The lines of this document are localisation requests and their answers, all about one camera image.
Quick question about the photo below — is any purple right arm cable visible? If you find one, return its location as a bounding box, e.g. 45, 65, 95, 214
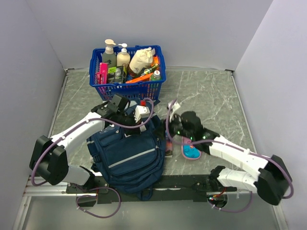
165, 105, 295, 213

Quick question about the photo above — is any blue plastic shopping basket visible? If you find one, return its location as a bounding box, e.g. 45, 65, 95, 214
89, 45, 167, 101

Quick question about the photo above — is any navy blue student backpack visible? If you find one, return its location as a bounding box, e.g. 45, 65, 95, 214
86, 114, 166, 201

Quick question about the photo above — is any pink cartoon pencil case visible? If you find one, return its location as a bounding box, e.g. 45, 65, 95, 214
181, 137, 201, 161

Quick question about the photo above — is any black green box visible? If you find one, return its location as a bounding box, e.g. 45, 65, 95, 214
107, 66, 127, 84

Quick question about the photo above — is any Little Women book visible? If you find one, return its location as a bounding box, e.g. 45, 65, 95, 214
165, 132, 173, 158

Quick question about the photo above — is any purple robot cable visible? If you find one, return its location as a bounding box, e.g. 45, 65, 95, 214
76, 186, 121, 219

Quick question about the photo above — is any grey pump bottle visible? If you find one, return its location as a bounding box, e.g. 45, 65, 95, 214
102, 39, 117, 68

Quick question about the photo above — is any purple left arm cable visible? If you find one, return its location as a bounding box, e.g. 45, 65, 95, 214
31, 97, 155, 187

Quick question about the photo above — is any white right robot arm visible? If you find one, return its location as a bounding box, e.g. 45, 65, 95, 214
165, 111, 294, 206

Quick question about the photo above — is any beige cloth sack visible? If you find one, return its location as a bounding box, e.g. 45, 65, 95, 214
129, 47, 155, 75

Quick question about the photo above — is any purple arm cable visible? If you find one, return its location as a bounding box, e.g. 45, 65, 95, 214
31, 97, 155, 187
165, 105, 295, 213

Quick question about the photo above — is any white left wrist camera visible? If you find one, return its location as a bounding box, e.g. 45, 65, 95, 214
134, 105, 152, 125

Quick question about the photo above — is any pink box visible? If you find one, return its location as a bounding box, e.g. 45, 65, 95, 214
95, 62, 108, 85

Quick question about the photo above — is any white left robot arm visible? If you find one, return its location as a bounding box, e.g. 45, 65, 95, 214
29, 94, 149, 193

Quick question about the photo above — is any orange package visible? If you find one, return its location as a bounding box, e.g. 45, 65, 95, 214
126, 73, 153, 83

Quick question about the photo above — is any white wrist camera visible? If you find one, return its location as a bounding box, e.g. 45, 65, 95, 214
167, 99, 180, 121
134, 105, 152, 125

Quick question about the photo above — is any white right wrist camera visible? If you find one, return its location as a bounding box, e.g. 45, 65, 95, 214
167, 99, 180, 121

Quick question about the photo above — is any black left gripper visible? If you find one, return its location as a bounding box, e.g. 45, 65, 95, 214
116, 109, 142, 136

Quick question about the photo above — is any cream pump lotion bottle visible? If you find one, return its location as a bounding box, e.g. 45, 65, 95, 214
117, 43, 130, 67

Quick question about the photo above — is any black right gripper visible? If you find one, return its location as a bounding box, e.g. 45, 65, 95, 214
152, 111, 194, 141

